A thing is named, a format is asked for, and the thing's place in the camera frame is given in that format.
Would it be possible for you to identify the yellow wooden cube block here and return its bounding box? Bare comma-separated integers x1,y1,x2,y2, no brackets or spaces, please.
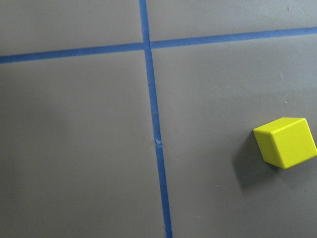
253,118,317,169

